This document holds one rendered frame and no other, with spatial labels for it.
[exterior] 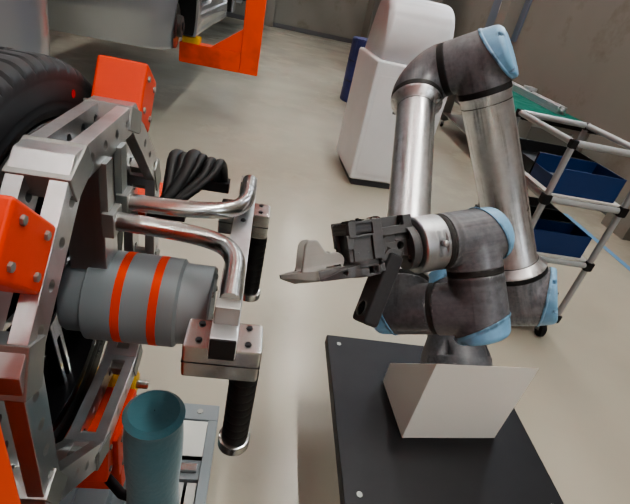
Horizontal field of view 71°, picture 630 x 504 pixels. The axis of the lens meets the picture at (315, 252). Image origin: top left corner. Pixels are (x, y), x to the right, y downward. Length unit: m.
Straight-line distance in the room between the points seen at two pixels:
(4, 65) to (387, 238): 0.52
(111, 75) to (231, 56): 3.52
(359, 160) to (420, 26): 1.02
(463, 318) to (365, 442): 0.65
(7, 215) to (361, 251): 0.42
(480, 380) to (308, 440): 0.66
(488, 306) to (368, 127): 2.84
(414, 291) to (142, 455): 0.49
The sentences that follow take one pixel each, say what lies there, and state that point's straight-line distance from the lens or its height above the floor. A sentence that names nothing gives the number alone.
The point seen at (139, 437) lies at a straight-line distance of 0.72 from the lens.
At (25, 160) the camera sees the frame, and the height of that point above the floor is 1.11.
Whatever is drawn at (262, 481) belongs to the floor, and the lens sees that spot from 1.54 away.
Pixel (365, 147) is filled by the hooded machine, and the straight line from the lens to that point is 3.54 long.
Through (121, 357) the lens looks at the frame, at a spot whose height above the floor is 0.62.
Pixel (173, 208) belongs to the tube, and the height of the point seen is 1.00.
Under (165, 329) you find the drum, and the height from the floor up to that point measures 0.85.
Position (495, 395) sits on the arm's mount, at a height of 0.48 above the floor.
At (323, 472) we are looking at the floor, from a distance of 1.59.
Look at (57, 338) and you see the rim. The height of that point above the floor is 0.73.
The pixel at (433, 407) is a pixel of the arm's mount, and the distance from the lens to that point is 1.29.
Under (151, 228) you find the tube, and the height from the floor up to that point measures 1.00.
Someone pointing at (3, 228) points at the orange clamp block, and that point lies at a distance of 0.42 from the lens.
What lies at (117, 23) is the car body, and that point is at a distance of 3.22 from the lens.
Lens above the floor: 1.32
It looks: 31 degrees down
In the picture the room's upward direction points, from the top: 13 degrees clockwise
